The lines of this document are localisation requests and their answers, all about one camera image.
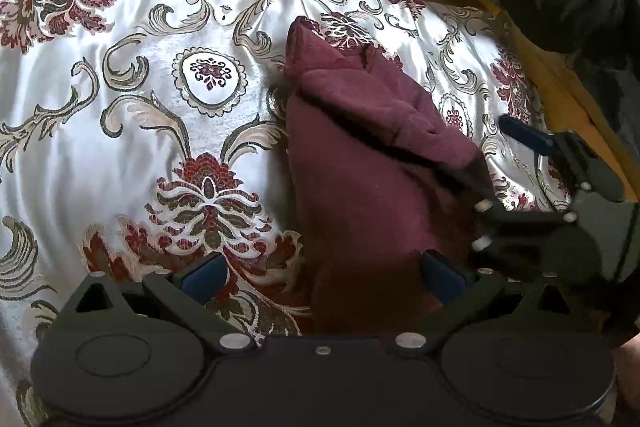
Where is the maroon small garment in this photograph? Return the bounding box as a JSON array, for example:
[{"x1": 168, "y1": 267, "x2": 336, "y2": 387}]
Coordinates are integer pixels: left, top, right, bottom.
[{"x1": 282, "y1": 16, "x2": 496, "y2": 337}]

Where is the white floral satin bedspread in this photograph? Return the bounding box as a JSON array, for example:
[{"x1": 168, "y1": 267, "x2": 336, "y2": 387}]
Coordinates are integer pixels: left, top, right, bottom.
[{"x1": 0, "y1": 0, "x2": 576, "y2": 427}]

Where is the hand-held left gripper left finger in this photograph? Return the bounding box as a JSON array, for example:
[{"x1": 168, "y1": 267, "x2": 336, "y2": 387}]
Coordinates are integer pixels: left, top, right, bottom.
[{"x1": 74, "y1": 251, "x2": 254, "y2": 352}]

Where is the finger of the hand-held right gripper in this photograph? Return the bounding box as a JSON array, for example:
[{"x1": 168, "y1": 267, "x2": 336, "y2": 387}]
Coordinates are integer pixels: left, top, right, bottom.
[
  {"x1": 450, "y1": 156, "x2": 581, "y2": 258},
  {"x1": 499, "y1": 115, "x2": 627, "y2": 204}
]

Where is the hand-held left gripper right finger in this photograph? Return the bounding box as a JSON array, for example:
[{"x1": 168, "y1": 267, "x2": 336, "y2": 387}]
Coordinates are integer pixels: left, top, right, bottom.
[{"x1": 394, "y1": 249, "x2": 572, "y2": 355}]

